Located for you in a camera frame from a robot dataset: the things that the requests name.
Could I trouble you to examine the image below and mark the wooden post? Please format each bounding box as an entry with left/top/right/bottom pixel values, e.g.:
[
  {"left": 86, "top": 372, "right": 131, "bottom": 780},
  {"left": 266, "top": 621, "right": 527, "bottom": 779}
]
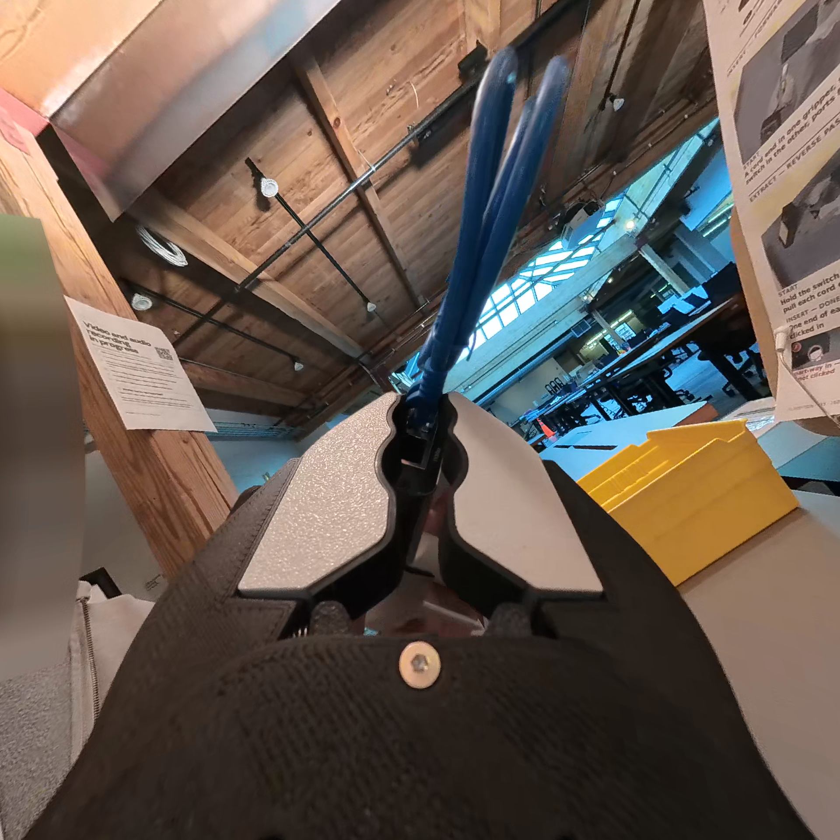
[{"left": 0, "top": 128, "right": 238, "bottom": 578}]

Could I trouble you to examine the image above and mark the instruction sheet on stand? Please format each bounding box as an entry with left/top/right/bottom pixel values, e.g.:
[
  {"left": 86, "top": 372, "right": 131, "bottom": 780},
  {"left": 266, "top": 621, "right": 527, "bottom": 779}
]
[{"left": 727, "top": 206, "right": 840, "bottom": 437}]

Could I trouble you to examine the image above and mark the yellow plastic bin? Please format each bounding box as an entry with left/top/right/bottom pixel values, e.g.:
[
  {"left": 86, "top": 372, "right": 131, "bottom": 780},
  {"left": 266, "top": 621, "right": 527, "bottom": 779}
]
[{"left": 577, "top": 420, "right": 800, "bottom": 587}]

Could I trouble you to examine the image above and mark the blue ethernet cable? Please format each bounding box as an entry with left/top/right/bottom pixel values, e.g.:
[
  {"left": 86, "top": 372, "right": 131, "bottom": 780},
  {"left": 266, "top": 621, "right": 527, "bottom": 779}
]
[{"left": 402, "top": 46, "right": 572, "bottom": 424}]

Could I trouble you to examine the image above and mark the printed instruction sheet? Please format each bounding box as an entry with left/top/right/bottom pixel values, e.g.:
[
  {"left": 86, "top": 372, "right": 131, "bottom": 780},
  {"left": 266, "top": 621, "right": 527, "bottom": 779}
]
[{"left": 702, "top": 0, "right": 840, "bottom": 421}]

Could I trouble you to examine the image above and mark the coil of white cable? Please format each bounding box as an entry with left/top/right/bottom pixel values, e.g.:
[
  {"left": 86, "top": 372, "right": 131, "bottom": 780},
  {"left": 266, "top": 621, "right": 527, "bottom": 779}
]
[{"left": 134, "top": 226, "right": 189, "bottom": 267}]

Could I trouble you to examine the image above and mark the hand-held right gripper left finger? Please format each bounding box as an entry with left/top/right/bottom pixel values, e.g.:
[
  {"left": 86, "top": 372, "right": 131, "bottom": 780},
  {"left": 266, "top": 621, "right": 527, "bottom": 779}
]
[{"left": 236, "top": 392, "right": 404, "bottom": 601}]

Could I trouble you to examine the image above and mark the white paper notice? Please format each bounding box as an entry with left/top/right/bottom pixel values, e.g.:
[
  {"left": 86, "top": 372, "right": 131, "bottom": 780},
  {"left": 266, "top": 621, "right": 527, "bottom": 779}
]
[{"left": 64, "top": 297, "right": 217, "bottom": 433}]

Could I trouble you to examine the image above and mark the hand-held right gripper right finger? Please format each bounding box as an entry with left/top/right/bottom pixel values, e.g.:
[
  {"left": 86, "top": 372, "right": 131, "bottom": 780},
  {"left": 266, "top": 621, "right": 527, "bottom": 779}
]
[{"left": 440, "top": 394, "right": 605, "bottom": 601}]

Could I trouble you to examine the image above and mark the black ethernet splitter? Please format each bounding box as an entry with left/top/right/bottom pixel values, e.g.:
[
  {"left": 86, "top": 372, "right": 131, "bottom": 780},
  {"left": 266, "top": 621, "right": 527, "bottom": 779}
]
[{"left": 394, "top": 407, "right": 448, "bottom": 500}]

